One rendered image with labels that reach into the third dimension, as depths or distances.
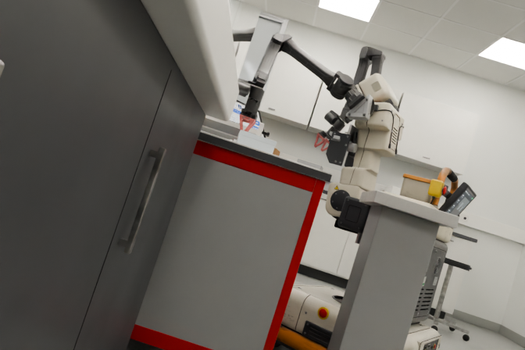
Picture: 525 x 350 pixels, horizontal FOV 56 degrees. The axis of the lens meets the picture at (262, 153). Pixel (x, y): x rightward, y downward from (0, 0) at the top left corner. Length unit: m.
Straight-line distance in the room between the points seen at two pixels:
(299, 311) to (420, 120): 3.92
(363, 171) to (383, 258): 0.78
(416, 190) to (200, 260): 1.12
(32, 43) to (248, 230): 1.21
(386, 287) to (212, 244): 0.59
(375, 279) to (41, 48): 1.44
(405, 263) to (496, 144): 4.84
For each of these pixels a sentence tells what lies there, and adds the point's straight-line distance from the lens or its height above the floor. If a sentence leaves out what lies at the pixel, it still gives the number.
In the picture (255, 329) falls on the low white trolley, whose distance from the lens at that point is 1.61.
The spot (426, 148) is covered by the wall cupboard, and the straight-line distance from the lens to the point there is 5.82.
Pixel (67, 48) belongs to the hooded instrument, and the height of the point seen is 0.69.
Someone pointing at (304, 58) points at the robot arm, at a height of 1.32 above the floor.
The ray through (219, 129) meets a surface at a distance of 2.16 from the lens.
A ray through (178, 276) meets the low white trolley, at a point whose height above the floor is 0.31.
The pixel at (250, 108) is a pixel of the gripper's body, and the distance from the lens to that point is 2.04.
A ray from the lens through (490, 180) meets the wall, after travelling 6.42.
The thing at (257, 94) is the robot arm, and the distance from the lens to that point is 2.05.
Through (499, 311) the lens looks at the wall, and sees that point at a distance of 6.55.
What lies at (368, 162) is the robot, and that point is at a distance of 2.46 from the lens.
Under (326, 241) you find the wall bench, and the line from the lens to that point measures 5.23.
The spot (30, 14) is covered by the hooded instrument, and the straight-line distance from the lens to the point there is 0.42.
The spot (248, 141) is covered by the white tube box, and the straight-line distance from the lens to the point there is 1.64.
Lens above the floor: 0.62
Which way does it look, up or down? 5 degrees up
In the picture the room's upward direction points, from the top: 18 degrees clockwise
